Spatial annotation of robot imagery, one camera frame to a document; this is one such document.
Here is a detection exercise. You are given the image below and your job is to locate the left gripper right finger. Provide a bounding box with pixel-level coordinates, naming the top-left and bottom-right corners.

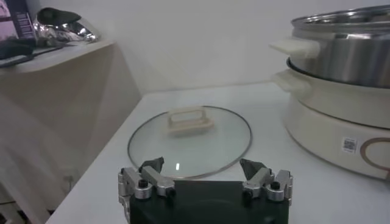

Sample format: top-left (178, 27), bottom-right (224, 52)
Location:
top-left (239, 158), bottom-right (294, 206)

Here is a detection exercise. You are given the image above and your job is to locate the black computer mouse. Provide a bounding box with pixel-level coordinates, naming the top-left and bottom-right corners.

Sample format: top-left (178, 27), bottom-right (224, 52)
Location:
top-left (0, 41), bottom-right (34, 60)

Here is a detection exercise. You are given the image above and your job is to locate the chrome and black shell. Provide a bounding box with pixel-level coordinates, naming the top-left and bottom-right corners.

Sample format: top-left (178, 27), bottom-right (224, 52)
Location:
top-left (32, 7), bottom-right (101, 44)

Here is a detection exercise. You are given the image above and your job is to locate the white side table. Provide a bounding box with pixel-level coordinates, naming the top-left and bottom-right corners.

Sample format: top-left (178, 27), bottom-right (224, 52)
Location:
top-left (0, 39), bottom-right (143, 224)

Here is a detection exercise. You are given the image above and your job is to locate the grey usb hub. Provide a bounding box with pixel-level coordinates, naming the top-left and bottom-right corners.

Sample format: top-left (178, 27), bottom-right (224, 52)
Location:
top-left (0, 54), bottom-right (35, 69)

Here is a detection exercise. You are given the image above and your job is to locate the glass lid with cream handle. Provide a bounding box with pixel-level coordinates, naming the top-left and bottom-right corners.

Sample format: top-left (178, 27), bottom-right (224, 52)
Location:
top-left (127, 105), bottom-right (253, 180)

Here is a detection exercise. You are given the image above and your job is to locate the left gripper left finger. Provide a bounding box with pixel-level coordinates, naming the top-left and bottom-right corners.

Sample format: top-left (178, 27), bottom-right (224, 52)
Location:
top-left (118, 156), bottom-right (177, 222)

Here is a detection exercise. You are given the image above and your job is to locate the stainless steel steamer basket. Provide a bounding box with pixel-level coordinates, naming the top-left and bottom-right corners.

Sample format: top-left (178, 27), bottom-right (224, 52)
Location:
top-left (269, 4), bottom-right (390, 89)

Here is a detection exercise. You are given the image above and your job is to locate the cream electric cooking pot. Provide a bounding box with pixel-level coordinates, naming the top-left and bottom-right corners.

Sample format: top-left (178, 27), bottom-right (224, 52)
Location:
top-left (271, 59), bottom-right (390, 181)

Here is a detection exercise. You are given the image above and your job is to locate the black desk cable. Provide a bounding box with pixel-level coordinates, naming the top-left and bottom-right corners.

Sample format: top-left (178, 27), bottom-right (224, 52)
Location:
top-left (30, 42), bottom-right (71, 57)

